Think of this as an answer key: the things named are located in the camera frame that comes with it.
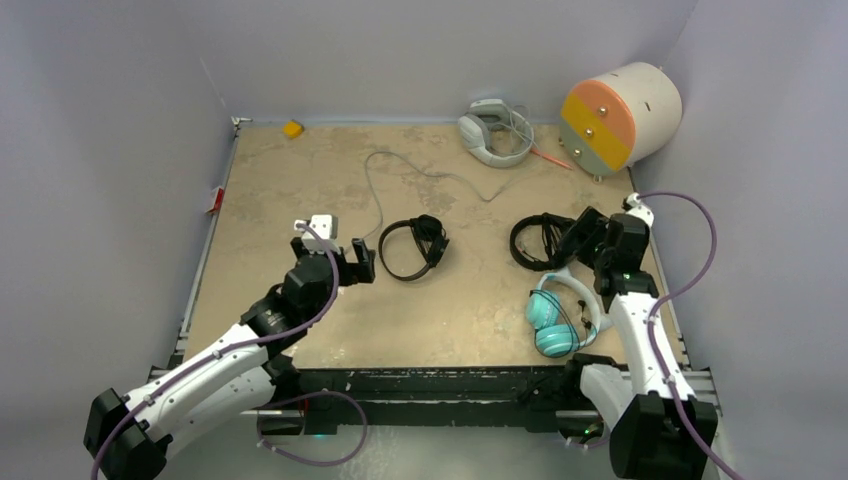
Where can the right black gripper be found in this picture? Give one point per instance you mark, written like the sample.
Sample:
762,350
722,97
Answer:
592,224

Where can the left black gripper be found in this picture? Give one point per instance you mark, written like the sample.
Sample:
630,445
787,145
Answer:
354,272

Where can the black headset with microphone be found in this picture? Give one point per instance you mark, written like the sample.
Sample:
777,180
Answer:
538,242

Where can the teal cat-ear headphones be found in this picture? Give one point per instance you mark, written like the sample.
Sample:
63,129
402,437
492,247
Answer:
555,334

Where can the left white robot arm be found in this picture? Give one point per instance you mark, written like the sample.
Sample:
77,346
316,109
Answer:
135,434

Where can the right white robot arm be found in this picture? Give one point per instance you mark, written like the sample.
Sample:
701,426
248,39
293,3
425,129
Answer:
655,425

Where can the white grey headphones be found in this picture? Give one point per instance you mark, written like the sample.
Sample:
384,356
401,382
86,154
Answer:
482,119

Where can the orange pen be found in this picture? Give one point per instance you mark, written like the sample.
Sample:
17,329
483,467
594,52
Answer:
551,159

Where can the round pastel drawer box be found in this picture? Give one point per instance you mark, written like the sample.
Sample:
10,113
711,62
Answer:
612,120

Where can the small yellow block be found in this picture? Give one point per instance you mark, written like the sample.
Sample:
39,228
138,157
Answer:
292,129

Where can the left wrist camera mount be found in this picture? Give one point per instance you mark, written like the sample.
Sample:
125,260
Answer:
317,232

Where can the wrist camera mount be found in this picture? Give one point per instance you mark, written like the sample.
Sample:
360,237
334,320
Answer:
633,205
317,232

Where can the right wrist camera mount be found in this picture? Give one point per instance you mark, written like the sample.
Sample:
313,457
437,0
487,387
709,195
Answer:
633,205

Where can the red tag on wall edge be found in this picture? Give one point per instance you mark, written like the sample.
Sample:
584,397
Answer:
217,197

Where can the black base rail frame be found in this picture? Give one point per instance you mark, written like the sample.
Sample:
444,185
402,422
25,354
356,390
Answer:
529,397

